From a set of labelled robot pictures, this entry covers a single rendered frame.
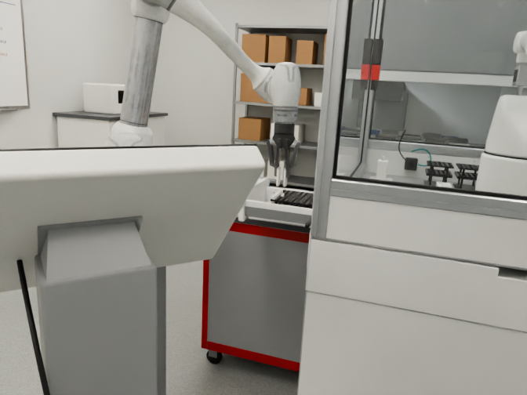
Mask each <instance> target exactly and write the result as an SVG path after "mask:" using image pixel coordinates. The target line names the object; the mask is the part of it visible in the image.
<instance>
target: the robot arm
mask: <svg viewBox="0 0 527 395"><path fill-rule="evenodd" d="M131 12H132V15H133V16H134V21H133V32H132V38H131V44H130V50H129V61H128V67H127V72H126V78H125V88H124V95H123V101H122V111H121V117H120V121H117V122H116V123H115V124H114V125H113V126H112V128H111V134H110V137H108V139H107V140H106V142H105V144H104V147H134V146H152V143H153V132H152V131H151V129H150V127H149V126H147V123H148V118H149V113H150V107H151V97H152V93H153V88H154V78H155V72H156V67H157V62H158V52H159V47H160V41H161V36H162V27H163V24H165V23H166V22H167V21H168V19H169V14H170V13H172V14H174V15H176V16H178V17H179V18H181V19H183V20H185V21H187V22H188V23H189V24H191V25H193V26H194V27H196V28H197V29H199V30H200V31H201V32H203V33H204V34H205V35H206V36H207V37H208V38H210V39H211V40H212V41H213V42H214V43H215V44H216V45H217V46H218V47H219V48H220V49H221V50H222V51H223V52H224V53H225V54H226V55H227V57H228V58H229V59H230V60H231V61H232V62H233V63H234V64H235V65H236V66H237V67H238V68H239V69H240V70H241V71H242V72H243V73H244V74H245V75H246V76H247V77H248V78H249V79H250V80H251V82H252V84H253V89H254V90H255V91H256V92H257V94H258V95H259V96H260V97H261V98H262V99H263V100H265V101H267V102H268V103H272V104H273V121H276V123H275V124H274V135H273V137H272V139H270V140H267V141H266V143H267V145H268V153H269V162H270V166H272V167H274V176H277V180H276V187H278V186H279V185H280V180H281V167H279V162H280V157H281V152H282V148H285V165H286V168H285V169H284V178H283V187H286V186H287V178H289V177H290V169H291V168H294V167H295V166H296V159H297V155H298V150H299V147H300V145H301V142H299V141H297V140H296V138H295V136H294V130H295V125H294V124H293V122H296V120H297V111H298V103H299V100H300V90H301V77H300V69H299V67H298V65H296V64H294V63H290V62H282V63H277V65H276V67H275V69H274V70H273V69H271V68H269V67H260V66H259V65H257V64H256V63H254V62H253V61H252V60H251V59H250V58H249V57H248V56H247V55H246V54H245V52H244V51H243V50H242V49H241V47H240V46H239V45H238V43H237V42H236V41H235V40H234V39H233V38H232V37H231V35H230V34H229V33H228V32H227V30H226V29H225V28H224V27H223V26H222V24H221V23H220V22H219V21H218V20H217V19H216V18H215V17H214V16H213V15H212V14H211V13H210V11H209V10H208V9H207V8H206V7H204V5H203V4H202V3H201V2H200V1H199V0H131ZM273 141H274V142H275V144H276V146H277V148H276V150H277V151H276V157H275V162H274V149H273ZM293 142H294V146H295V147H294V151H293V159H292V163H290V146H291V145H292V144H293Z"/></svg>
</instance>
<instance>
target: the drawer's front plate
mask: <svg viewBox="0 0 527 395"><path fill-rule="evenodd" d="M266 187H268V178H262V179H261V180H259V181H257V182H256V184H255V186H254V188H253V189H252V191H251V193H250V195H249V196H248V198H247V200H250V201H261V202H265V197H266ZM246 219H248V217H245V204H244V205H243V206H242V209H241V210H240V212H239V214H238V221H242V222H243V221H245V220H246Z"/></svg>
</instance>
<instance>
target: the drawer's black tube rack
mask: <svg viewBox="0 0 527 395"><path fill-rule="evenodd" d="M313 197H314V194H313V193H307V192H300V191H294V190H287V191H286V192H285V193H284V197H281V196H280V197H278V198H277V199H276V200H275V204H277V203H278V202H280V203H279V204H281V202H282V203H283V204H284V205H290V206H296V207H302V208H312V206H313Z"/></svg>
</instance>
